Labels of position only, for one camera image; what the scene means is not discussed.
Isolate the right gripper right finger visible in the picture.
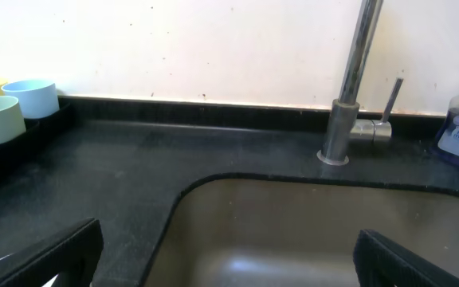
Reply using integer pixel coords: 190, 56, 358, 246
352, 229, 459, 287

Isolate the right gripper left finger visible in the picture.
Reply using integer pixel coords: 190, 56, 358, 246
0, 217, 105, 287

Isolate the steel sink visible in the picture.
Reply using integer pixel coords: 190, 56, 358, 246
141, 171, 459, 287

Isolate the black tray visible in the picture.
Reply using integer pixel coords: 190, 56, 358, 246
0, 97, 75, 196

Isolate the steel tap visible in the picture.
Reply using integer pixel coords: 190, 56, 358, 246
316, 0, 405, 166

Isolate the blue cup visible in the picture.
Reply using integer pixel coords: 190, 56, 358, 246
1, 79, 61, 120

